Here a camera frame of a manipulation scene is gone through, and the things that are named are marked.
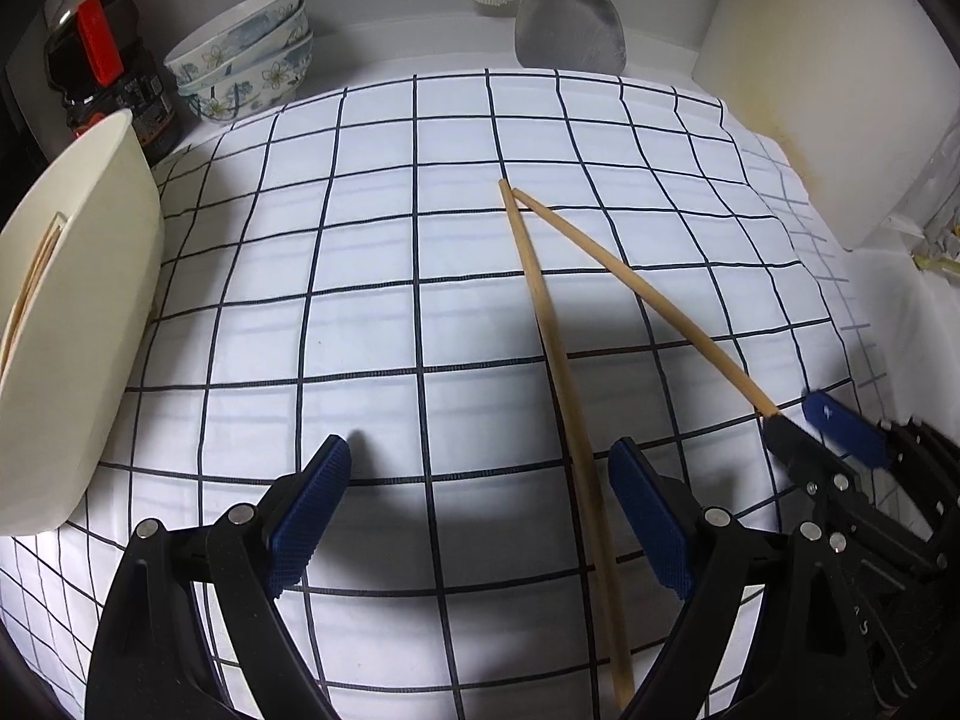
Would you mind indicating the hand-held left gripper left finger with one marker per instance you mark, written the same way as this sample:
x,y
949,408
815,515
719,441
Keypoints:
x,y
311,517

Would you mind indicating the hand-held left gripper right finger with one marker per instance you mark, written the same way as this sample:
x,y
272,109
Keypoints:
x,y
652,517

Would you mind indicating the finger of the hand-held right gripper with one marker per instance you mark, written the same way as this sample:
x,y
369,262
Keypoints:
x,y
806,457
844,427

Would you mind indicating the wooden chopstick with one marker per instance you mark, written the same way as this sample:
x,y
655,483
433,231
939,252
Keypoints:
x,y
637,285
555,360

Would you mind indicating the cream round bowl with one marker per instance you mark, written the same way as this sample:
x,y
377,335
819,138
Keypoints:
x,y
97,277

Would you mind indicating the pile of wooden chopsticks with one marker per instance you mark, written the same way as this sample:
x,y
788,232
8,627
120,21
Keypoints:
x,y
34,270

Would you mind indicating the white black checkered cloth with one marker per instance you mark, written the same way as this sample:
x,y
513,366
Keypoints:
x,y
375,240

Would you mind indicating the white cutting board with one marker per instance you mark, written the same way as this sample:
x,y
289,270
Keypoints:
x,y
825,90

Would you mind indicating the metal spatula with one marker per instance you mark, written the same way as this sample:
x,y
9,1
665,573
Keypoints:
x,y
570,22

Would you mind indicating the dark sauce bottle red cap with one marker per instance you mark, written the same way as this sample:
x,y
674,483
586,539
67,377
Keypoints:
x,y
67,67

